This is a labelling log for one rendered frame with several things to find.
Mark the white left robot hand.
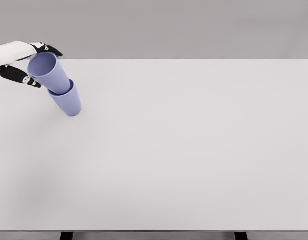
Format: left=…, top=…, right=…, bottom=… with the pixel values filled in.
left=0, top=40, right=64, bottom=89

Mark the lavender blue plastic cup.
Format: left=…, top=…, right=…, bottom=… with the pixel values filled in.
left=27, top=52, right=72, bottom=95
left=47, top=78, right=83, bottom=118

